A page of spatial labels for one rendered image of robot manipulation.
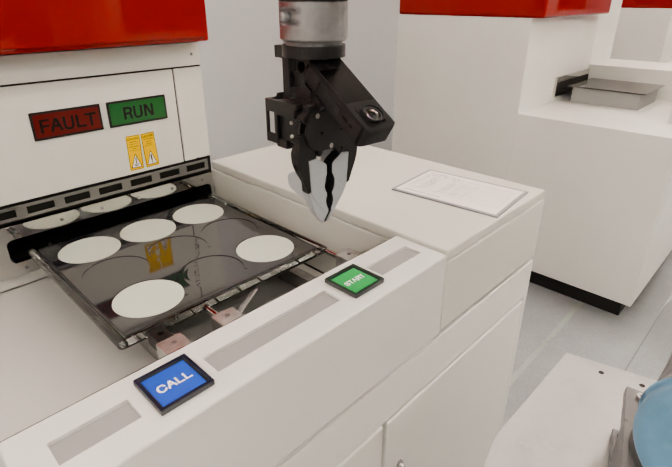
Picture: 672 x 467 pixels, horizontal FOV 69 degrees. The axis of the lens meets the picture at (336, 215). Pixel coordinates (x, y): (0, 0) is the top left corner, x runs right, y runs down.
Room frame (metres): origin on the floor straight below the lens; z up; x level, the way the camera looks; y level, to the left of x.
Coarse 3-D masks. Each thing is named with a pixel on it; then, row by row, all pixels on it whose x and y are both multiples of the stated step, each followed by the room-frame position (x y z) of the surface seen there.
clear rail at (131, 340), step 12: (312, 252) 0.74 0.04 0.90; (324, 252) 0.76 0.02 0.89; (288, 264) 0.70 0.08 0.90; (300, 264) 0.72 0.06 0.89; (264, 276) 0.67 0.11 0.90; (240, 288) 0.63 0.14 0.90; (204, 300) 0.60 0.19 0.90; (216, 300) 0.60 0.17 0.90; (180, 312) 0.57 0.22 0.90; (192, 312) 0.57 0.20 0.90; (156, 324) 0.54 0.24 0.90; (168, 324) 0.55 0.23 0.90; (132, 336) 0.52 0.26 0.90; (144, 336) 0.52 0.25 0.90; (120, 348) 0.50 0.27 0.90
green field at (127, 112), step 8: (112, 104) 0.92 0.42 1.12; (120, 104) 0.93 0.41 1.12; (128, 104) 0.95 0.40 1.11; (136, 104) 0.96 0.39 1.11; (144, 104) 0.97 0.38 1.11; (152, 104) 0.98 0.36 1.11; (160, 104) 0.99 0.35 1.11; (112, 112) 0.92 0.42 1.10; (120, 112) 0.93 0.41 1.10; (128, 112) 0.94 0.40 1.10; (136, 112) 0.95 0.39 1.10; (144, 112) 0.97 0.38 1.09; (152, 112) 0.98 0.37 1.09; (160, 112) 0.99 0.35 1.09; (112, 120) 0.92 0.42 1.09; (120, 120) 0.93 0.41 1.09; (128, 120) 0.94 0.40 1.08; (136, 120) 0.95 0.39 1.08
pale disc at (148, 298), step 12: (132, 288) 0.63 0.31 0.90; (144, 288) 0.63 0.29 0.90; (156, 288) 0.63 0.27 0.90; (168, 288) 0.63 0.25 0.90; (180, 288) 0.63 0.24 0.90; (120, 300) 0.60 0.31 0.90; (132, 300) 0.60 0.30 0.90; (144, 300) 0.60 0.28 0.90; (156, 300) 0.60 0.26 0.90; (168, 300) 0.60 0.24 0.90; (180, 300) 0.60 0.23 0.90; (120, 312) 0.57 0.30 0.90; (132, 312) 0.57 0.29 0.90; (144, 312) 0.57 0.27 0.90; (156, 312) 0.57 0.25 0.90
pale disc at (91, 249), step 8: (80, 240) 0.79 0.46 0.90; (88, 240) 0.79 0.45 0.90; (96, 240) 0.79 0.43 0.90; (104, 240) 0.79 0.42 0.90; (112, 240) 0.79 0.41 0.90; (64, 248) 0.76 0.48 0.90; (72, 248) 0.76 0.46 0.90; (80, 248) 0.76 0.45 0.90; (88, 248) 0.76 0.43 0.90; (96, 248) 0.76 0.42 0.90; (104, 248) 0.76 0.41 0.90; (112, 248) 0.76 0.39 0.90; (64, 256) 0.73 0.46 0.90; (72, 256) 0.73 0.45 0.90; (80, 256) 0.73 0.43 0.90; (88, 256) 0.73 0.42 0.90; (96, 256) 0.73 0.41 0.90; (104, 256) 0.73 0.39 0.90
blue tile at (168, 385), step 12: (168, 372) 0.38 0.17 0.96; (180, 372) 0.38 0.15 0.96; (192, 372) 0.38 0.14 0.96; (144, 384) 0.36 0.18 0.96; (156, 384) 0.36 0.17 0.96; (168, 384) 0.36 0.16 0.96; (180, 384) 0.36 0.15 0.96; (192, 384) 0.36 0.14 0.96; (156, 396) 0.35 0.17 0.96; (168, 396) 0.35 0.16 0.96; (180, 396) 0.35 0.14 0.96
